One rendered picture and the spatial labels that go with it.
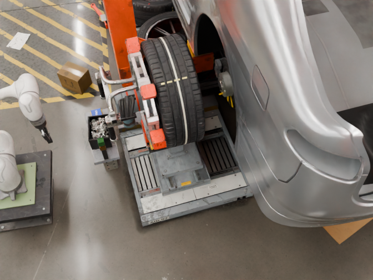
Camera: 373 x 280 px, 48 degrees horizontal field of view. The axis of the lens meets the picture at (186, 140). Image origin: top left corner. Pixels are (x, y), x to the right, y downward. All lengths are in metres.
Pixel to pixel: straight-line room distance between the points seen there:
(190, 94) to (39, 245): 1.57
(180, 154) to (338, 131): 1.70
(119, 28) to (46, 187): 1.16
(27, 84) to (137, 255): 1.34
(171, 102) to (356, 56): 1.15
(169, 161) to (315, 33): 1.30
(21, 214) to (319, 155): 1.98
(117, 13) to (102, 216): 1.43
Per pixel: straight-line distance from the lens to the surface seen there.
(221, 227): 3.06
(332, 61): 2.68
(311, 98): 1.58
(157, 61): 2.32
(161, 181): 3.06
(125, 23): 2.68
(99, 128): 2.84
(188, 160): 3.04
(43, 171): 3.09
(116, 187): 3.24
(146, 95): 2.22
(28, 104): 2.43
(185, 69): 2.31
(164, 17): 3.63
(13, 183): 2.96
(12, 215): 3.00
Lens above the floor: 2.83
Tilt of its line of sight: 56 degrees down
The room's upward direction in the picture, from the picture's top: 2 degrees counter-clockwise
